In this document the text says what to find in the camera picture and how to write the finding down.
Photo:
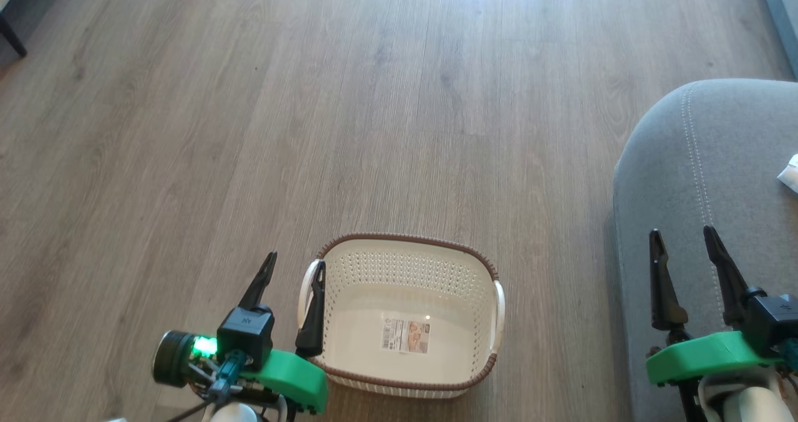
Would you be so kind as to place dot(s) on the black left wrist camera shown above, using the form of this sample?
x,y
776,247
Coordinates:
x,y
246,338

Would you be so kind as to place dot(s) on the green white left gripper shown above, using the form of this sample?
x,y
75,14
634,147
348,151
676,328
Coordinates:
x,y
293,378

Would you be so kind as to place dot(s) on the cream laundry basket brown rim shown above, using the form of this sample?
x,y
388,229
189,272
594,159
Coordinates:
x,y
405,272

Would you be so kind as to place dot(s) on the grey fabric sofa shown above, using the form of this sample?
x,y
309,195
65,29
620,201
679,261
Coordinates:
x,y
735,160

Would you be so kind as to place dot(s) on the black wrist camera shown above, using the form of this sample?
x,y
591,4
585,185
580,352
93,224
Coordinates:
x,y
246,338
773,322

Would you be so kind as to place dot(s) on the dark furniture leg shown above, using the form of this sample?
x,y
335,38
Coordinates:
x,y
12,38

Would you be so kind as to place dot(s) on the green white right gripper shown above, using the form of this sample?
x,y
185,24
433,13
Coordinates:
x,y
704,356

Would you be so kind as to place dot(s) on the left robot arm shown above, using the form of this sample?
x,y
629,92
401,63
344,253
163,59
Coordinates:
x,y
171,359

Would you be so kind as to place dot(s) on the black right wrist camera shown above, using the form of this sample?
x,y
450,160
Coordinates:
x,y
773,322

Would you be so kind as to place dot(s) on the paper label sticker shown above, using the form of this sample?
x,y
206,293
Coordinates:
x,y
405,333

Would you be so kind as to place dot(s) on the grey sofa section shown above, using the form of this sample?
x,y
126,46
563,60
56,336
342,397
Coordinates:
x,y
787,10

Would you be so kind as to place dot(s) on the red and white clothes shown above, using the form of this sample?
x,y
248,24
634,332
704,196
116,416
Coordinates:
x,y
792,176

